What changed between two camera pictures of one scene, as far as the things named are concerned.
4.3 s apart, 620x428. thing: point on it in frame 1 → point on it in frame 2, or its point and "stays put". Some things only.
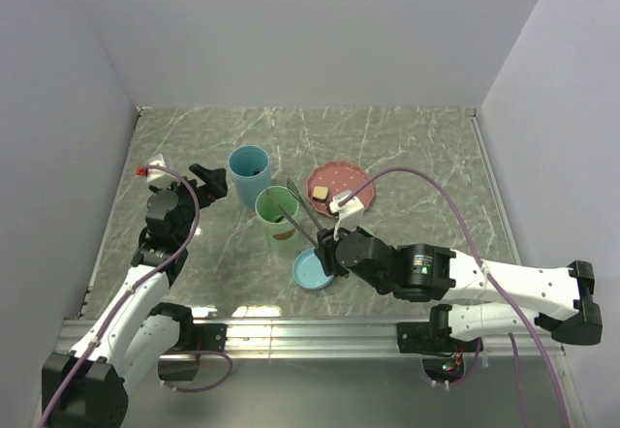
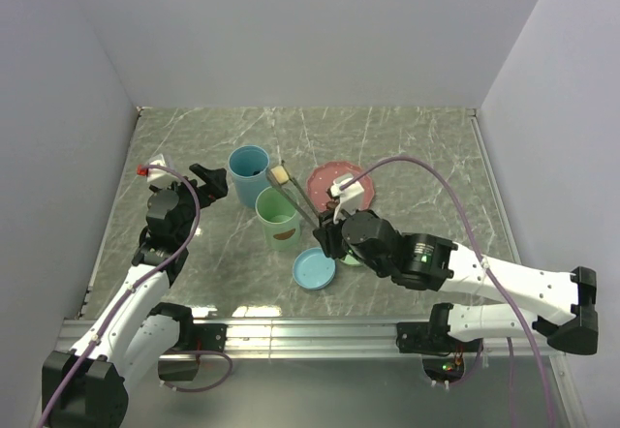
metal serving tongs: (297, 197) → (279, 174)
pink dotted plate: (341, 177) stays put
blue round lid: (308, 271) stays put
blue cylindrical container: (251, 169) stays put
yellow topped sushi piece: (320, 194) → (280, 174)
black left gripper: (214, 179) stays put
